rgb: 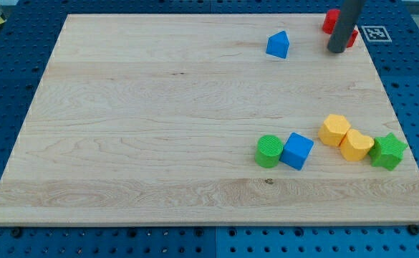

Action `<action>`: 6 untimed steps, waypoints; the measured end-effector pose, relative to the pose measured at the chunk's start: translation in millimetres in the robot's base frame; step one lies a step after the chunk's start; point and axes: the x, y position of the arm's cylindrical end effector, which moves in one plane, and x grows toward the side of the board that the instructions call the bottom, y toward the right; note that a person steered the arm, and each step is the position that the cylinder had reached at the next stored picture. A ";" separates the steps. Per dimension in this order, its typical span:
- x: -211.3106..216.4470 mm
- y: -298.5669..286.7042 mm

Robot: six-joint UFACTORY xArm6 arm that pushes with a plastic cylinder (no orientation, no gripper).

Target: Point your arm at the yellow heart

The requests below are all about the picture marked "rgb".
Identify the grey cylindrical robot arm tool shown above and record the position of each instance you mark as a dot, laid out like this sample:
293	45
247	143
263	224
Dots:
349	14

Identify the yellow heart block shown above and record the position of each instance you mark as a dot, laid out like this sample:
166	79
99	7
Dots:
355	146

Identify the green cylinder block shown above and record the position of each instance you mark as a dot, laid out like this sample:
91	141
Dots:
268	151

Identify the light wooden board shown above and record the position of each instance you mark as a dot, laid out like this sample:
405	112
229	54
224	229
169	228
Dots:
153	120

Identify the blue cube block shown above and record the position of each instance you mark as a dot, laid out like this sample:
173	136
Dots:
296	151

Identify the blue triangular prism block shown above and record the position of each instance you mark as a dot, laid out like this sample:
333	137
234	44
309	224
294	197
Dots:
278	45

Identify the yellow hexagon block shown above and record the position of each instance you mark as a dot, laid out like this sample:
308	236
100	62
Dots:
333	130

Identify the red block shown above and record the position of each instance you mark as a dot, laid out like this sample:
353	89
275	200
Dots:
330	20

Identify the green star block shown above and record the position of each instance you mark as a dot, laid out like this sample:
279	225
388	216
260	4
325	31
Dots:
387	151

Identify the white fiducial marker tag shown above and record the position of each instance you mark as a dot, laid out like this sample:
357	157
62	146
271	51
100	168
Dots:
376	33

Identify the black bolt left front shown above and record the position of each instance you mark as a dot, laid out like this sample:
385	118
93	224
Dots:
16	232

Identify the black bolt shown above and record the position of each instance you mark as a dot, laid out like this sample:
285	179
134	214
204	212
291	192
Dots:
413	229
16	232

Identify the black bolt right front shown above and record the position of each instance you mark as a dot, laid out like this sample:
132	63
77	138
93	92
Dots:
413	229

